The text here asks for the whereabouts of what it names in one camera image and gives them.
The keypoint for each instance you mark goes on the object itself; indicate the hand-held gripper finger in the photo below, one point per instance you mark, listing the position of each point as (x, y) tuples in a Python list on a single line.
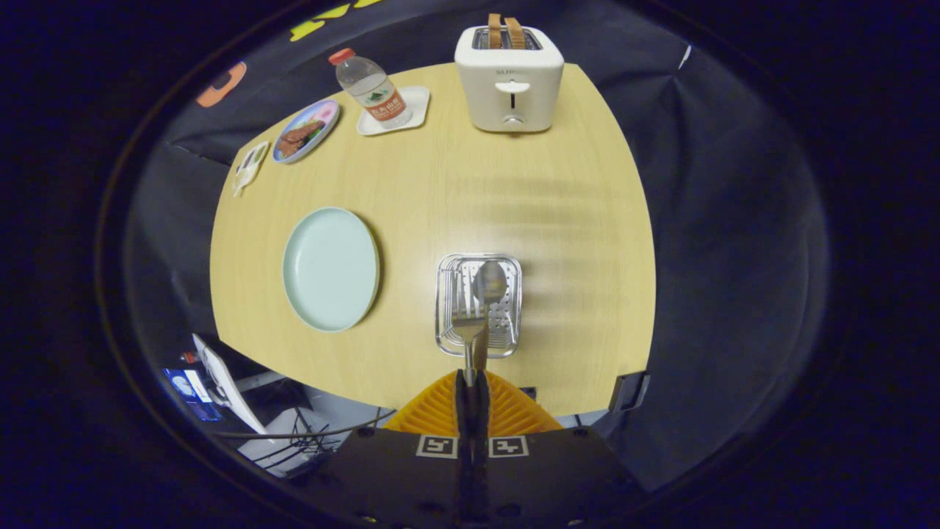
[(481, 477), (465, 477)]

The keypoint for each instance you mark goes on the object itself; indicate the clear perforated drain tray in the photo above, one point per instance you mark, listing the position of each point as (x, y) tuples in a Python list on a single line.
[(507, 330)]

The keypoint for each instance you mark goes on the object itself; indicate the white box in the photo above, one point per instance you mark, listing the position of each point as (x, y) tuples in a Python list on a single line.
[(283, 426)]

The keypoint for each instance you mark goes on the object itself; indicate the light green round plate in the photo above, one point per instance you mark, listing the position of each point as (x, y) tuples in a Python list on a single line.
[(330, 268)]

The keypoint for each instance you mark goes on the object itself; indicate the white flat panel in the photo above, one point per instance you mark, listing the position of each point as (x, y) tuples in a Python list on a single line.
[(228, 386)]

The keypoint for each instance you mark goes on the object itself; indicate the lit blue screen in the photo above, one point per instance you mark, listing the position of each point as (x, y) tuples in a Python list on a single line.
[(191, 389)]

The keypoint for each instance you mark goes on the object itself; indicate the black backdrop cloth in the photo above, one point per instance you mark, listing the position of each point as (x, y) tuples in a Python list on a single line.
[(734, 220)]

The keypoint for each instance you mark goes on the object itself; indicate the blue plate with food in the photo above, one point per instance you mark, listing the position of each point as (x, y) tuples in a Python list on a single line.
[(316, 139)]

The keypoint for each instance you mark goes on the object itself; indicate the white square coaster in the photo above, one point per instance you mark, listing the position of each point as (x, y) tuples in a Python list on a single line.
[(418, 103)]

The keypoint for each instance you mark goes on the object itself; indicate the white divided sauce dish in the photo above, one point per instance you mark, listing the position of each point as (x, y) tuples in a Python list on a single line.
[(252, 163)]

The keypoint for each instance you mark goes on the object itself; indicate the brown meat slices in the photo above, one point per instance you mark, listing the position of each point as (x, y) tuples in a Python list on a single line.
[(301, 134)]

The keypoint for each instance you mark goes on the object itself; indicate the white toaster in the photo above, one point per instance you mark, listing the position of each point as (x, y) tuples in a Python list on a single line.
[(477, 95)]

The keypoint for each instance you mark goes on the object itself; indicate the pink ham slice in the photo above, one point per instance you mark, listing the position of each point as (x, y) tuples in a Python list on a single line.
[(324, 112)]

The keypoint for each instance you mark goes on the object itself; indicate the clear water bottle red cap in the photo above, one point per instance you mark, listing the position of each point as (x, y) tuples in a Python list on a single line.
[(374, 92)]

